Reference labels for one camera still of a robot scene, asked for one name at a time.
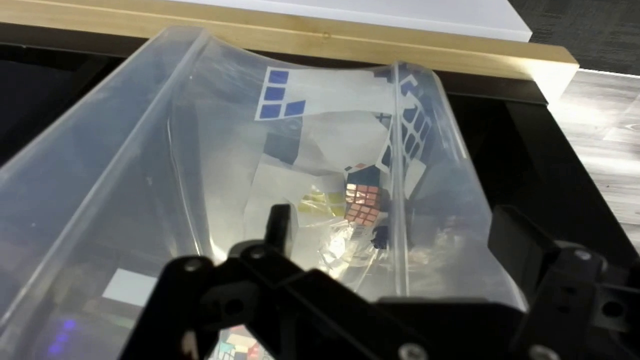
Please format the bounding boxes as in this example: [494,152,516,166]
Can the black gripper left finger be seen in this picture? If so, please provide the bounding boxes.
[119,201,376,360]

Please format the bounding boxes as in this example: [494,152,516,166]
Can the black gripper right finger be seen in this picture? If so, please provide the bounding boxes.
[491,206,640,360]

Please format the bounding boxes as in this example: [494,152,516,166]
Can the clear plastic storage box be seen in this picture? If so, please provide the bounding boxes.
[0,28,526,360]

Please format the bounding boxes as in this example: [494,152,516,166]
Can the white rubiks cube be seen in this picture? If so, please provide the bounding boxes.
[257,66,428,226]

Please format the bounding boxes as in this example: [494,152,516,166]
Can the wooden top white counter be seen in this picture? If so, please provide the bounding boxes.
[0,0,580,99]

